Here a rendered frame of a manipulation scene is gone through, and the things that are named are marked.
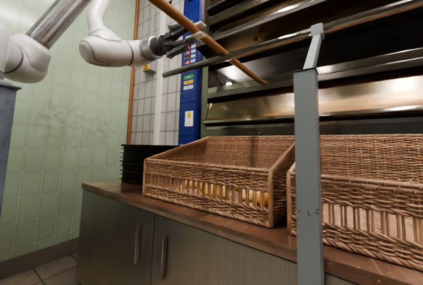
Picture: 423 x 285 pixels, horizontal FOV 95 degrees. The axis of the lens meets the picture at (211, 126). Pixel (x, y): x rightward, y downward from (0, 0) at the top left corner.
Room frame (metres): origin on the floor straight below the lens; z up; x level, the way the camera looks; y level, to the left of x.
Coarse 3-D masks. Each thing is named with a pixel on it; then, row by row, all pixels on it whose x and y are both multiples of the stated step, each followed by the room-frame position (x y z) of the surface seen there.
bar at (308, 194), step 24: (408, 0) 0.44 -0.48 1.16; (336, 24) 0.53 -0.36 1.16; (360, 24) 0.51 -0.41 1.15; (264, 48) 0.67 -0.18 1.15; (312, 48) 0.49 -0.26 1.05; (168, 72) 0.95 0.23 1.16; (312, 72) 0.37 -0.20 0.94; (312, 96) 0.37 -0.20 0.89; (312, 120) 0.37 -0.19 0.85; (312, 144) 0.37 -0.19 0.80; (312, 168) 0.37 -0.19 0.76; (312, 192) 0.37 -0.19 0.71; (312, 216) 0.37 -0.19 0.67; (312, 240) 0.37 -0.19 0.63; (312, 264) 0.37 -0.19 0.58
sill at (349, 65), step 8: (416, 48) 0.70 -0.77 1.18; (376, 56) 0.76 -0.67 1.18; (384, 56) 0.75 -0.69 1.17; (392, 56) 0.74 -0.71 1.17; (400, 56) 0.72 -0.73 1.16; (408, 56) 0.71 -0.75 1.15; (416, 56) 0.70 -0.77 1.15; (336, 64) 0.85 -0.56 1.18; (344, 64) 0.83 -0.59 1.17; (352, 64) 0.81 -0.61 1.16; (360, 64) 0.80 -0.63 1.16; (368, 64) 0.78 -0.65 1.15; (376, 64) 0.77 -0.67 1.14; (320, 72) 0.88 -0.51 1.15; (328, 72) 0.87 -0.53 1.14; (256, 80) 1.07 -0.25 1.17; (264, 80) 1.04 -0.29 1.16; (272, 80) 1.02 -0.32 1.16; (280, 80) 0.99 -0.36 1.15; (288, 80) 0.97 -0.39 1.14; (208, 88) 1.27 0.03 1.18; (216, 88) 1.23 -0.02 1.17; (224, 88) 1.20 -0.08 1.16; (232, 88) 1.16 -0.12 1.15; (240, 88) 1.13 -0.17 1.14
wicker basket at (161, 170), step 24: (192, 144) 1.09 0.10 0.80; (216, 144) 1.17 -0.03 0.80; (240, 144) 1.08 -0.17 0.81; (264, 144) 1.00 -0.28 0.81; (288, 144) 0.94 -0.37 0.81; (144, 168) 0.84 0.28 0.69; (168, 168) 0.76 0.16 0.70; (192, 168) 0.69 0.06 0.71; (216, 168) 0.63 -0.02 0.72; (240, 168) 0.58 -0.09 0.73; (264, 168) 0.97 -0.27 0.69; (288, 168) 0.70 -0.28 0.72; (144, 192) 0.84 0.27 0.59; (168, 192) 0.75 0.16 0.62; (192, 192) 0.69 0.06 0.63; (216, 192) 0.63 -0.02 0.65; (240, 192) 0.58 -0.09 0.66; (264, 192) 0.55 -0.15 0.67; (240, 216) 0.58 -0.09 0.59; (264, 216) 0.54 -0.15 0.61
